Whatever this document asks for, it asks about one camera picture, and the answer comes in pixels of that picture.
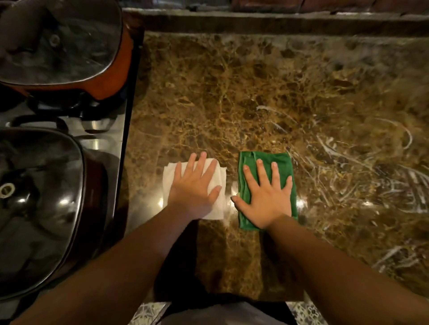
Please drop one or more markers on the person's left hand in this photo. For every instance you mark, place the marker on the person's left hand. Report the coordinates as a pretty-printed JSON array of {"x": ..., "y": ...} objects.
[{"x": 189, "y": 194}]

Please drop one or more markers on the person's right hand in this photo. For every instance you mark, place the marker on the person's right hand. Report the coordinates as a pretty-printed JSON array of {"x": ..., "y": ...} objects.
[{"x": 268, "y": 204}]

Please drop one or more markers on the person's right middle finger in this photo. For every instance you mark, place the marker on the person's right middle finger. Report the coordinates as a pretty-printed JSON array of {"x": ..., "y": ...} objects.
[{"x": 263, "y": 174}]

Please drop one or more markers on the person's left thumb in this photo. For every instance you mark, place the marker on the person's left thumb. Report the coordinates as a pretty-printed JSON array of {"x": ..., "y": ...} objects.
[{"x": 214, "y": 193}]

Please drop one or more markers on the person's left little finger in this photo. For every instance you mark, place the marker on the person's left little finger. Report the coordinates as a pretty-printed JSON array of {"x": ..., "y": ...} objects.
[{"x": 177, "y": 172}]

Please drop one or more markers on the person's left middle finger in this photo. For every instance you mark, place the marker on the person's left middle finger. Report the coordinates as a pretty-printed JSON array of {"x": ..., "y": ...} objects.
[{"x": 201, "y": 165}]

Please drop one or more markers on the person's right thumb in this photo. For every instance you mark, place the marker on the person's right thumb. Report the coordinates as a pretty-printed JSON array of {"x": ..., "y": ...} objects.
[{"x": 238, "y": 203}]

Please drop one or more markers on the person's right little finger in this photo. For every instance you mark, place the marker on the person's right little finger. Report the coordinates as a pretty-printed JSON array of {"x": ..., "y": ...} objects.
[{"x": 288, "y": 186}]

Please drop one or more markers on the white paper towel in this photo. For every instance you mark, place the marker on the white paper towel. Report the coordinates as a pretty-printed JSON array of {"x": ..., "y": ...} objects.
[{"x": 219, "y": 207}]

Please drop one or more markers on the green cloth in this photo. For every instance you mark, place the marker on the green cloth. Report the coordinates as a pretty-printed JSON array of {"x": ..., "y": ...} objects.
[{"x": 285, "y": 164}]

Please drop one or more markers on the person's right forearm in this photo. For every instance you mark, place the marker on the person's right forearm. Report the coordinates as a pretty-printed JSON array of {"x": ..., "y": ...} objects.
[{"x": 335, "y": 278}]

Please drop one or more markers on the person's left forearm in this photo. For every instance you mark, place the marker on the person's left forearm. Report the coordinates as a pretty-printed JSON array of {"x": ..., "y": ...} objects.
[{"x": 110, "y": 278}]

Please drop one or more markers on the steel gas stove top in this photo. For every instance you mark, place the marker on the steel gas stove top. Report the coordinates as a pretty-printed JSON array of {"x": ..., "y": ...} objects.
[{"x": 100, "y": 137}]

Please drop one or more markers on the dark red cooking pot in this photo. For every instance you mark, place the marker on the dark red cooking pot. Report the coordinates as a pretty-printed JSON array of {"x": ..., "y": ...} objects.
[{"x": 92, "y": 201}]

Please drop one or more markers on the person's dark and grey clothing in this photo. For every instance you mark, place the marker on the person's dark and grey clothing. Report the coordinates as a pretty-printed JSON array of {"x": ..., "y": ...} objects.
[{"x": 228, "y": 311}]

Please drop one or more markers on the orange cooking pot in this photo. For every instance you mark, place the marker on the orange cooking pot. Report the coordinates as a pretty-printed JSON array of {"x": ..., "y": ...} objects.
[{"x": 114, "y": 73}]

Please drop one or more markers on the black burner grate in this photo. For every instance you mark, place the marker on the black burner grate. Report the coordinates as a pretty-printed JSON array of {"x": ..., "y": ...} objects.
[{"x": 77, "y": 107}]

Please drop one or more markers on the glass lid of orange pot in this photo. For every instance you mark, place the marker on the glass lid of orange pot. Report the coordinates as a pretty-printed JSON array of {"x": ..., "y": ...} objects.
[{"x": 57, "y": 40}]

